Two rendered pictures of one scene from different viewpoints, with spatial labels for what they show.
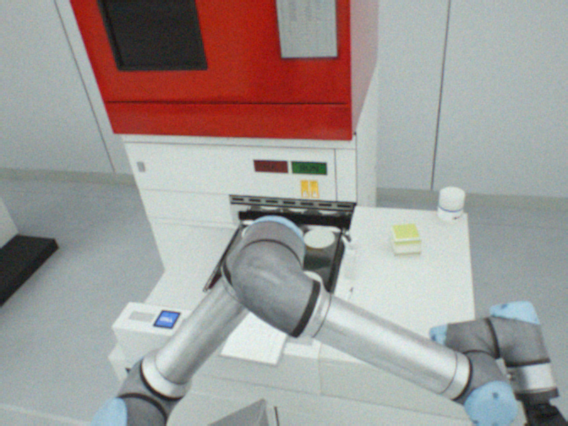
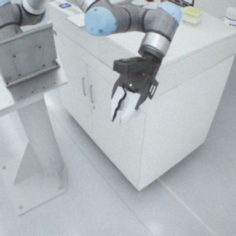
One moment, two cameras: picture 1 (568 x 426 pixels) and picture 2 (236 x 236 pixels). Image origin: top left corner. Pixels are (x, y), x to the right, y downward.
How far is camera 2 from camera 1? 0.79 m
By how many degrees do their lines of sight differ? 27
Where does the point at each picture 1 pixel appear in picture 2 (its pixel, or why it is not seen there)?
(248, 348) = (77, 19)
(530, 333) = (163, 16)
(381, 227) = not seen: hidden behind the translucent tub
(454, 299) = (188, 43)
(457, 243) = (221, 33)
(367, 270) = not seen: hidden behind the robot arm
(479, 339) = (135, 10)
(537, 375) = (150, 37)
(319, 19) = not seen: outside the picture
